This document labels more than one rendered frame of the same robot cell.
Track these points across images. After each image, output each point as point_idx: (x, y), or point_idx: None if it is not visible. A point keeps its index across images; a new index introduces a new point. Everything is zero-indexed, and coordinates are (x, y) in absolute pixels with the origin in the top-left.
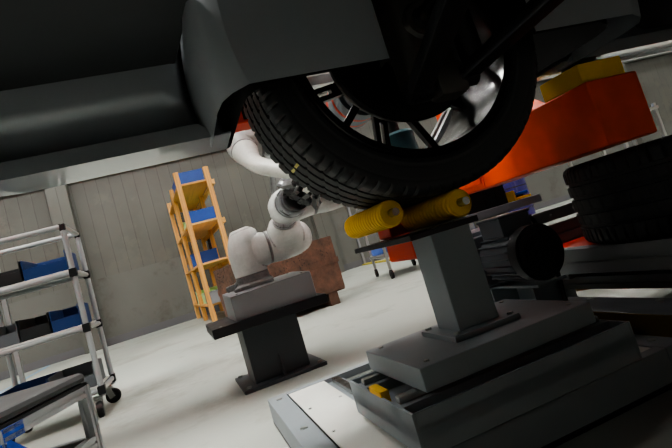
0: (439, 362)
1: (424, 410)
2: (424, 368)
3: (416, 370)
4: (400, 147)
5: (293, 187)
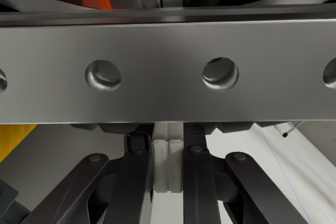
0: (1, 179)
1: (22, 205)
2: (15, 189)
3: (15, 198)
4: None
5: (232, 220)
